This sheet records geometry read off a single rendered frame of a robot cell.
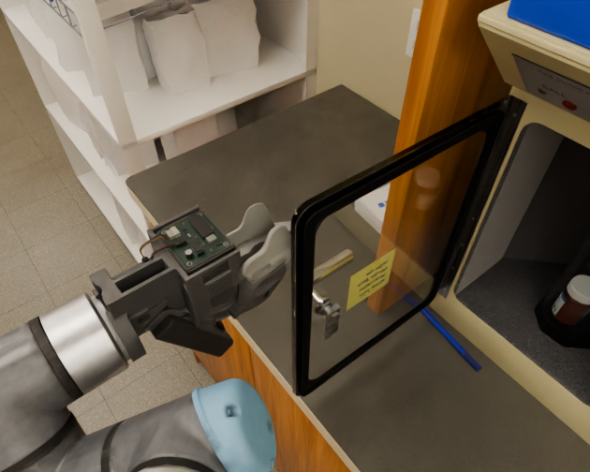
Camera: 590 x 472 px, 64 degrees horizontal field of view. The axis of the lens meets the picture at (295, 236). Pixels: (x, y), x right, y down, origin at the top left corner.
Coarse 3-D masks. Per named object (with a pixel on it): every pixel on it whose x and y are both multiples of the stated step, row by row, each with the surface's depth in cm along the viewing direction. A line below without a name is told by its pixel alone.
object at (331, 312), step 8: (328, 304) 57; (336, 304) 57; (320, 312) 57; (328, 312) 57; (336, 312) 56; (328, 320) 56; (336, 320) 57; (328, 328) 58; (336, 328) 60; (328, 336) 60
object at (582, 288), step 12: (588, 240) 65; (576, 252) 69; (588, 252) 64; (576, 264) 67; (588, 264) 64; (564, 276) 70; (576, 276) 67; (588, 276) 65; (552, 288) 75; (564, 288) 70; (576, 288) 68; (588, 288) 66; (552, 300) 73; (564, 300) 70; (576, 300) 68; (588, 300) 67; (552, 312) 74; (564, 312) 71; (576, 312) 69; (588, 312) 68; (564, 324) 72; (576, 324) 71; (588, 324) 70; (588, 336) 72
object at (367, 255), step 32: (448, 128) 50; (384, 160) 47; (448, 160) 54; (384, 192) 49; (416, 192) 54; (448, 192) 59; (320, 224) 45; (352, 224) 49; (384, 224) 54; (416, 224) 59; (448, 224) 65; (320, 256) 49; (352, 256) 54; (384, 256) 59; (416, 256) 65; (320, 288) 54; (352, 288) 59; (384, 288) 66; (416, 288) 74; (320, 320) 59; (352, 320) 66; (384, 320) 74; (320, 352) 66
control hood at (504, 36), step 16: (480, 16) 41; (496, 16) 41; (496, 32) 41; (512, 32) 40; (528, 32) 39; (544, 32) 39; (496, 48) 44; (512, 48) 42; (528, 48) 40; (544, 48) 38; (560, 48) 38; (576, 48) 37; (496, 64) 48; (512, 64) 46; (544, 64) 41; (560, 64) 39; (576, 64) 37; (512, 80) 50; (576, 80) 40
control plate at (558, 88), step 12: (516, 60) 44; (528, 72) 45; (540, 72) 43; (552, 72) 41; (528, 84) 48; (540, 84) 46; (552, 84) 44; (564, 84) 42; (576, 84) 40; (540, 96) 49; (552, 96) 47; (564, 96) 44; (576, 96) 43; (588, 96) 41; (564, 108) 47; (588, 108) 43; (588, 120) 46
